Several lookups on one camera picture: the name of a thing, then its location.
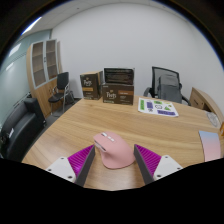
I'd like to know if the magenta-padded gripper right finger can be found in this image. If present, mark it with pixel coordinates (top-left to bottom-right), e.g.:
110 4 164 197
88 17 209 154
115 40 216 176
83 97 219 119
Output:
133 144 184 185

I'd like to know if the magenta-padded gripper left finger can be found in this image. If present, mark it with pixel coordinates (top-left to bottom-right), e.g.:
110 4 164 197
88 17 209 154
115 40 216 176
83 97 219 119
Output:
45 144 97 188

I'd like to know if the pink computer mouse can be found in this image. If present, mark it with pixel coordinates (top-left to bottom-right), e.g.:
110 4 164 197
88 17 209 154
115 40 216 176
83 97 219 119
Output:
93 131 136 170

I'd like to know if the pink and blue mouse pad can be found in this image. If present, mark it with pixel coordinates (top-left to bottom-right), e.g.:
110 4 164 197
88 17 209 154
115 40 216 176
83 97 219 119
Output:
198 130 223 163

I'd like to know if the white sticker sheet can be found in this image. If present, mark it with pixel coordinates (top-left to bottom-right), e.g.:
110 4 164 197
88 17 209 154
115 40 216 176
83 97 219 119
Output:
137 97 180 118

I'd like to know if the black leather sofa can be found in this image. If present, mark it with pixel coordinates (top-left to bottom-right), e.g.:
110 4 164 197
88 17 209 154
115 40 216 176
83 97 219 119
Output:
0 97 47 163

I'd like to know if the wide brown coffee box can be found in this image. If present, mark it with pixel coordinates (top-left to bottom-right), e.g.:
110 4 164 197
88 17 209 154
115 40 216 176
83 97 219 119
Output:
102 82 135 106

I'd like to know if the grey backpack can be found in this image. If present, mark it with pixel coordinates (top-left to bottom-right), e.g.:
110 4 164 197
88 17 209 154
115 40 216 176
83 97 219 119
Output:
157 74 183 104

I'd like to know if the clear bag with round logo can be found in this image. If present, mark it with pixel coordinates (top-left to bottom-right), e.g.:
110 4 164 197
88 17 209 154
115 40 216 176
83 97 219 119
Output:
206 111 221 128

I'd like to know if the wooden side desk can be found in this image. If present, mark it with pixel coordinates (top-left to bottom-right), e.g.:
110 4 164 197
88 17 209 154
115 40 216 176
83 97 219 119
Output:
188 86 224 124

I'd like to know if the black visitor chair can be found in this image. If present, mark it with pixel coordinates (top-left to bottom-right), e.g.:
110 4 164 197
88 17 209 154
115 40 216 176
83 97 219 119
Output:
48 71 76 116

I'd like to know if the black mesh office chair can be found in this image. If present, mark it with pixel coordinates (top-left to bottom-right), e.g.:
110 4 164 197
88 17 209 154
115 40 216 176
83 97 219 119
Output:
143 66 192 106

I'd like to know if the open black box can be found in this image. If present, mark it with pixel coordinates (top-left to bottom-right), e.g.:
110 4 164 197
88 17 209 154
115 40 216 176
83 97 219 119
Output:
103 67 136 86

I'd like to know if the wooden shelf cabinet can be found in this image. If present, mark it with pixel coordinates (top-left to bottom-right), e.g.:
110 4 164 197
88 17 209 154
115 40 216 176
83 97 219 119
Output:
26 38 63 118

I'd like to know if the ceiling light strip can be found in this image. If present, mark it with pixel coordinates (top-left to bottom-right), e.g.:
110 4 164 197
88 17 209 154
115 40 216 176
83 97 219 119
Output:
21 16 43 36

